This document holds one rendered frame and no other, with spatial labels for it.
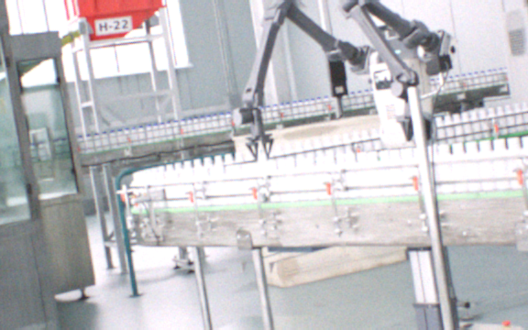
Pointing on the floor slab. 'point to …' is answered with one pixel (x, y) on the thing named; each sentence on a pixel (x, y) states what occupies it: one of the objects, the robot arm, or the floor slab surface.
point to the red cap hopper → (133, 14)
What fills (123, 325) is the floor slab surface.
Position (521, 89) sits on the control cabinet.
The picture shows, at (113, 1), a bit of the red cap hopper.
